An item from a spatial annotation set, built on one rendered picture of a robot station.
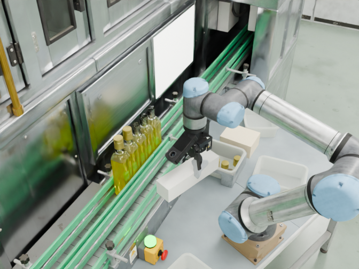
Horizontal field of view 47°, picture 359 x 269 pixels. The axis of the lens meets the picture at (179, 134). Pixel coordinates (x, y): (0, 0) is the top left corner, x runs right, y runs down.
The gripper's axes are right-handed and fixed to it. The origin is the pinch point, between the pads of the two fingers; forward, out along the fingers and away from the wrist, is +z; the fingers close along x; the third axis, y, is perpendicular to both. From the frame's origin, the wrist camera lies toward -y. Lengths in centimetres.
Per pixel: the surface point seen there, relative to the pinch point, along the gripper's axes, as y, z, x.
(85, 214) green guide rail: -31.4, 15.3, 20.1
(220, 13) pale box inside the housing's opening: 102, -1, 80
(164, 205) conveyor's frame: -2.6, 24.9, 10.8
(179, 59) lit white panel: 51, 1, 60
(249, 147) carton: 51, 27, 12
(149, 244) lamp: -18.9, 24.5, 0.3
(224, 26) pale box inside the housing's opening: 103, 6, 78
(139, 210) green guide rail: -17.0, 13.2, 7.4
